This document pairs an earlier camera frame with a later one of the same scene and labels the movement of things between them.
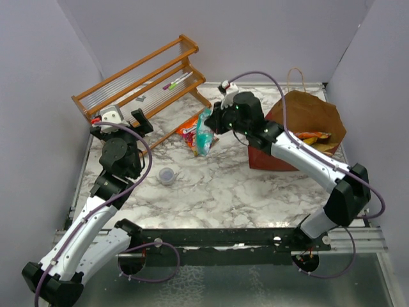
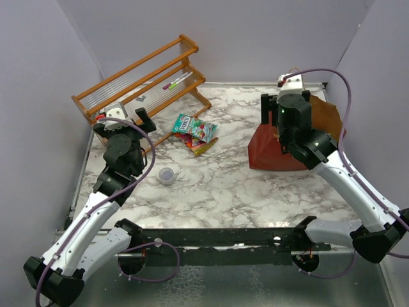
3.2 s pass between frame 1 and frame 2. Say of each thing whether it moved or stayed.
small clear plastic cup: stayed
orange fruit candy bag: moved
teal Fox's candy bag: moved
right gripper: moved
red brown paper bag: stayed
